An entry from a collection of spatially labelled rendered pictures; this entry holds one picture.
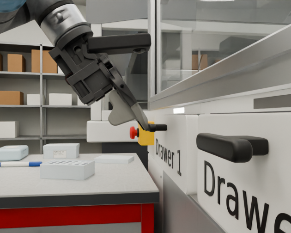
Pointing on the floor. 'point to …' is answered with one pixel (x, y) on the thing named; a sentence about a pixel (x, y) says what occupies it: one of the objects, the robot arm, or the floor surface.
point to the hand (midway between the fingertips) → (145, 121)
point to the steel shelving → (8, 46)
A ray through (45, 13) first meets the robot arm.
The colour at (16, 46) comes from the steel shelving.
